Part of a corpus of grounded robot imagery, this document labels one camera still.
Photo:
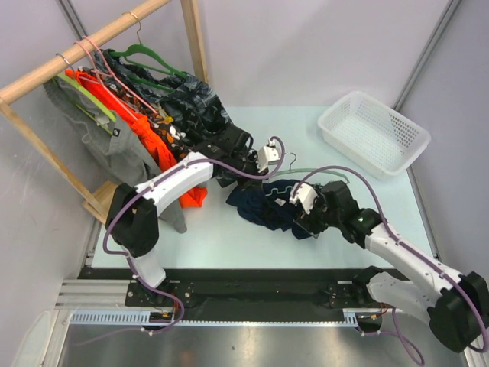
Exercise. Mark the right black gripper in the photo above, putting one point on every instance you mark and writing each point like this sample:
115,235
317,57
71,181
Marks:
305,220

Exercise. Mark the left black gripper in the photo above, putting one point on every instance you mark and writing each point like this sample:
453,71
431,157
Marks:
249,183

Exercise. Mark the mint green wavy hanger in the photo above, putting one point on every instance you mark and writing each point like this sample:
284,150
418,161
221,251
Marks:
305,170

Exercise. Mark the navy blue shorts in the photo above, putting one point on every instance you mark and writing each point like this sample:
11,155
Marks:
270,207

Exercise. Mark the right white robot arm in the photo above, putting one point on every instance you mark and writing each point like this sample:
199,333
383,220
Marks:
454,305

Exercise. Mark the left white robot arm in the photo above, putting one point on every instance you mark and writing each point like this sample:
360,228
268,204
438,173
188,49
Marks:
133,216

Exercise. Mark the bright orange shorts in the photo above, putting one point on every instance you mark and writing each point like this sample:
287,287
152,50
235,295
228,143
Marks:
162,148

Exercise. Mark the orange patterned shorts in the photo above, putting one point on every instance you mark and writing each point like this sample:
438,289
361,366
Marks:
137,104

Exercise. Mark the dark camouflage shorts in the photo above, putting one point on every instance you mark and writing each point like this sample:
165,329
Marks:
196,110

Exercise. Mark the grey shorts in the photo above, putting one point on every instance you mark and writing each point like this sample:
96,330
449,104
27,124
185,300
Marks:
114,145

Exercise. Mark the dark green hanger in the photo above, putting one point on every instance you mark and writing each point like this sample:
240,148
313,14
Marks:
144,66

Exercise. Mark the lime green hanger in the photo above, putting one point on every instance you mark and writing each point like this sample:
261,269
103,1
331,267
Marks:
83,91

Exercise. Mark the white plastic basket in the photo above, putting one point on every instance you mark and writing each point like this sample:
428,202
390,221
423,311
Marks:
371,134

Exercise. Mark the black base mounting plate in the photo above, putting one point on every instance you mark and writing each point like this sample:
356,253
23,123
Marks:
263,296

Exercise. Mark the wooden clothes rack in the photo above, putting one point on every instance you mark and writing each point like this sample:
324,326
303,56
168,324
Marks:
96,203

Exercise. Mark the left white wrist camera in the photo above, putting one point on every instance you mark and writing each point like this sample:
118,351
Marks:
270,154

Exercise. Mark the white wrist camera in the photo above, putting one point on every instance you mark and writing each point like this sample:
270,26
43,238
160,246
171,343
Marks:
303,194
270,154

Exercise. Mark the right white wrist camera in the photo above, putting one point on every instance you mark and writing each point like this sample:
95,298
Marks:
303,194

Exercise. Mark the white slotted cable duct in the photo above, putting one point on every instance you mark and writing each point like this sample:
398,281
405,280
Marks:
111,316

